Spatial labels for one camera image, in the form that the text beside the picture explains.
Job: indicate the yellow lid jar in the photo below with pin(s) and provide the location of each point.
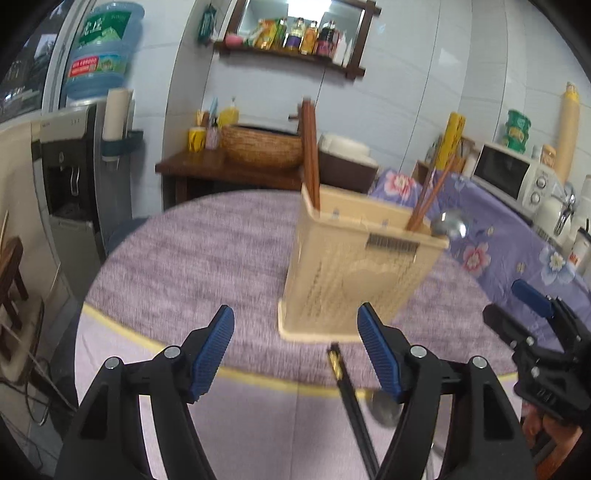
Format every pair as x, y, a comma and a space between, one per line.
548, 156

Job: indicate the white cup with red label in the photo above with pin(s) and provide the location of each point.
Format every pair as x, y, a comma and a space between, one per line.
581, 247

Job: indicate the amber bottle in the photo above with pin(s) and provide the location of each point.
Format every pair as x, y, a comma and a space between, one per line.
310, 39

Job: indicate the yellow roll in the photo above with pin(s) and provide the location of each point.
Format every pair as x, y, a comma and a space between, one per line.
450, 138

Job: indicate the small white bottle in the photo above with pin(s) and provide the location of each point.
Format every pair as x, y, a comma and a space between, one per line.
344, 50

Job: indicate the metal spoon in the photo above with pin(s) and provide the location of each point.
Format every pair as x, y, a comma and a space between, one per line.
384, 408
449, 225

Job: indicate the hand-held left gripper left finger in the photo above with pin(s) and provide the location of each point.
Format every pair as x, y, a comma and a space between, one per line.
210, 355

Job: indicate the green hanging ornament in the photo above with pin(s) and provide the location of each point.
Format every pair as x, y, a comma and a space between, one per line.
207, 25

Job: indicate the paper cup dispenser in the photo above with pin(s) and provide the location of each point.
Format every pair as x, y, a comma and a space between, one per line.
117, 124

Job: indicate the white thermos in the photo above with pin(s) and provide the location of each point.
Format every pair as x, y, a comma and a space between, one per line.
551, 214

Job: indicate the purple tablecloth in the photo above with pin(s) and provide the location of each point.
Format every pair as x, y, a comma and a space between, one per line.
184, 258

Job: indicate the white pot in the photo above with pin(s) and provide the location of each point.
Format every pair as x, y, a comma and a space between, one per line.
344, 145

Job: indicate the black chopstick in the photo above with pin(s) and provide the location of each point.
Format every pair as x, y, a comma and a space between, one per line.
360, 415
355, 424

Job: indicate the wooden wall shelf with mirror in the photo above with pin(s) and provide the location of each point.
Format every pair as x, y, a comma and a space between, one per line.
295, 53

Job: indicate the small wooden box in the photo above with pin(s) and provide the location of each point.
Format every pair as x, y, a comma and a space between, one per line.
421, 170

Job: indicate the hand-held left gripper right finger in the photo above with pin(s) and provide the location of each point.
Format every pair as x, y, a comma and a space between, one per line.
381, 355

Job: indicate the window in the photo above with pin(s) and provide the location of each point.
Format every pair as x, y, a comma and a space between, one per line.
27, 60

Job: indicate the yellow cup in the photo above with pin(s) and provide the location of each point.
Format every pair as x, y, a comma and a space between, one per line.
196, 140

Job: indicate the grey water dispenser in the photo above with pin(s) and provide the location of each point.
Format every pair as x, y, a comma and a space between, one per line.
69, 184

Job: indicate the wicker wash basin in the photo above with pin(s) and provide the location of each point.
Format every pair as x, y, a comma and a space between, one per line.
258, 147

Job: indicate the yellow soap bottle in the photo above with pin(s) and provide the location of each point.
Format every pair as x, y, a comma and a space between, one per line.
228, 115

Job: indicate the small wooden stool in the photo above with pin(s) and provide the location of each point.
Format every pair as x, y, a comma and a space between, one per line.
11, 286

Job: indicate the dark wooden counter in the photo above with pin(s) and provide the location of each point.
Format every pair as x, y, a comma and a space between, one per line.
207, 170

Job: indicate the purple floral cloth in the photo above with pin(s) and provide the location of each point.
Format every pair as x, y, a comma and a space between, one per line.
498, 249

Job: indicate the blue water bottle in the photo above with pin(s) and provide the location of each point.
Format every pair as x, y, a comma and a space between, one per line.
101, 50

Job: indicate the white microwave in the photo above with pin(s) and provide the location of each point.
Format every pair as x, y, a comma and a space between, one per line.
503, 173

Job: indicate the green yellow packet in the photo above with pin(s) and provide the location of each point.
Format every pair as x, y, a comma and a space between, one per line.
267, 33

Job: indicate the stack of green tubs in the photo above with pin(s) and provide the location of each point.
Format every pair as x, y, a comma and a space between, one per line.
517, 131

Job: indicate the dark sauce bottle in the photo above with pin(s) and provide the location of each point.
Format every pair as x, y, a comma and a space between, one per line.
327, 41

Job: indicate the beige plastic utensil holder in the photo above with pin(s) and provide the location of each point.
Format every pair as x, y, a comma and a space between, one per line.
351, 272

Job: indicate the tall stack of paper cups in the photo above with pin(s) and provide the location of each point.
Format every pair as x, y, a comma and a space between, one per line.
568, 134

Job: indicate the purple label bottle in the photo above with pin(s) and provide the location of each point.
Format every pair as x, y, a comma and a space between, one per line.
295, 37

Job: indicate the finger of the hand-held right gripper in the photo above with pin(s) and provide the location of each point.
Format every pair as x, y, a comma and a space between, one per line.
505, 325
531, 295

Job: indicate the small patterned cup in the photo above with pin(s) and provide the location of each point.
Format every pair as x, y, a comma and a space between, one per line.
212, 138

